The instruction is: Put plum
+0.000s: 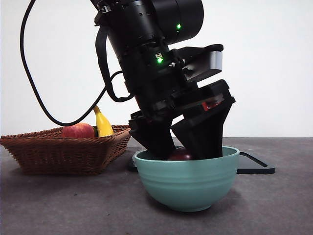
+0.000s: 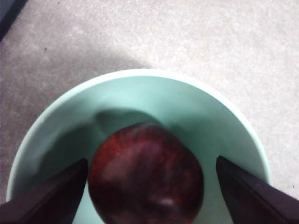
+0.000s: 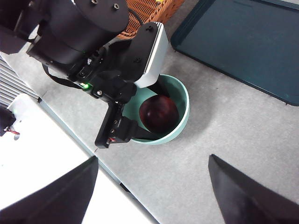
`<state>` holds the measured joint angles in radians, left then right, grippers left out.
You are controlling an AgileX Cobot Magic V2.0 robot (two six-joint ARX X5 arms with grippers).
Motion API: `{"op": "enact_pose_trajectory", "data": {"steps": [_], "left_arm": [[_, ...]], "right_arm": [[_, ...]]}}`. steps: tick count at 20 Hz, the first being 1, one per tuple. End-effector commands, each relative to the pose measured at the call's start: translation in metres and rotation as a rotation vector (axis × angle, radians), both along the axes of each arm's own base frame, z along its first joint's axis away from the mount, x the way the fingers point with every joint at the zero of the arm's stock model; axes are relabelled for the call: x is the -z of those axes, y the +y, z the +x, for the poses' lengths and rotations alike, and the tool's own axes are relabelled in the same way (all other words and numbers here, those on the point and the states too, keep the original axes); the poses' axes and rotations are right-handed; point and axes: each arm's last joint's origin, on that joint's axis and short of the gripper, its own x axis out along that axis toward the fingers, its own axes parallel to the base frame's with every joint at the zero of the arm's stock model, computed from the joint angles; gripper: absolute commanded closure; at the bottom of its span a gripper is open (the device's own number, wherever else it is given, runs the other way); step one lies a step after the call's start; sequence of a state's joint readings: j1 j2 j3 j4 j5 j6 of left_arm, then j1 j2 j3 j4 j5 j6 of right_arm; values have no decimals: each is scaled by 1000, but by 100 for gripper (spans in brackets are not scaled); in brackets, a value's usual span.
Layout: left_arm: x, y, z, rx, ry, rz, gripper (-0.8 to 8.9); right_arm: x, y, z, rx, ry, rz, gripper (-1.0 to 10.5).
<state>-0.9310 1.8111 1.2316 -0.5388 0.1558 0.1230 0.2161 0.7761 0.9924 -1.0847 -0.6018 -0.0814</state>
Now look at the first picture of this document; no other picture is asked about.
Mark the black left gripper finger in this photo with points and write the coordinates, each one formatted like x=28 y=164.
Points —
x=156 y=139
x=205 y=134

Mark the dark red plum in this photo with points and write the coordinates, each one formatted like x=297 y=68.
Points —
x=179 y=156

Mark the teal ribbed bowl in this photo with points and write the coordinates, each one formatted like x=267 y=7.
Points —
x=188 y=186

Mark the yellow banana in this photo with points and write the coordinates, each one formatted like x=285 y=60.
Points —
x=104 y=126

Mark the black rectangular tray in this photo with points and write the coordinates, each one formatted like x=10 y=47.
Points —
x=254 y=167

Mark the red orange peach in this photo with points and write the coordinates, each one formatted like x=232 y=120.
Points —
x=78 y=131

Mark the brown wicker basket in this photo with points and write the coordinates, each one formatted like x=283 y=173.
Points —
x=61 y=156

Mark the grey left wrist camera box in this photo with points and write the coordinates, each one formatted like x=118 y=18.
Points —
x=207 y=64

